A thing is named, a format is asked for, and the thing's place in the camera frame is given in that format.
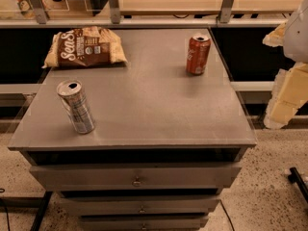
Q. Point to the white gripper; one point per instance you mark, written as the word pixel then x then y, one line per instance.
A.
pixel 297 36

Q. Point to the red coke can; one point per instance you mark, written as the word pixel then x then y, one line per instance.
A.
pixel 198 52

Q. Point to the silver energy drink can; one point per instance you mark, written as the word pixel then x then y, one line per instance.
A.
pixel 73 97

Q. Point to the black floor stand leg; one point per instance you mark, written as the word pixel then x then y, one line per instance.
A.
pixel 295 178

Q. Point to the grey drawer cabinet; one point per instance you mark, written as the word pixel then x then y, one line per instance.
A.
pixel 148 111

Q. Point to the brown chip bag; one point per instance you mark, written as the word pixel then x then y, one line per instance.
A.
pixel 87 47

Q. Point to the top drawer with knob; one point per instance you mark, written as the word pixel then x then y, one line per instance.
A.
pixel 69 178

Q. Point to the drawer with knob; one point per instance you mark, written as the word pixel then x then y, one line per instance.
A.
pixel 69 178
pixel 140 205
pixel 144 223

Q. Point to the bottom drawer with knob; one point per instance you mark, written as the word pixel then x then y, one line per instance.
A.
pixel 144 223

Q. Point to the middle drawer with knob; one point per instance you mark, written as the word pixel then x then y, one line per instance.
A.
pixel 140 205

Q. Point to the black floor bar left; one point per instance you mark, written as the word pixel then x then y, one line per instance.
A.
pixel 41 211

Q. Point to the grey metal bracket right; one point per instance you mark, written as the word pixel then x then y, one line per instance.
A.
pixel 225 11

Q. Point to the grey metal bracket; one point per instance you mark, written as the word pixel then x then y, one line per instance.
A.
pixel 39 11
pixel 225 11
pixel 114 11

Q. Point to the grey metal bracket middle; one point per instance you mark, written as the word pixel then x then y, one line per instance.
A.
pixel 114 11

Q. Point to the grey metal bracket left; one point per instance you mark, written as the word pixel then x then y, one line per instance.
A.
pixel 39 11

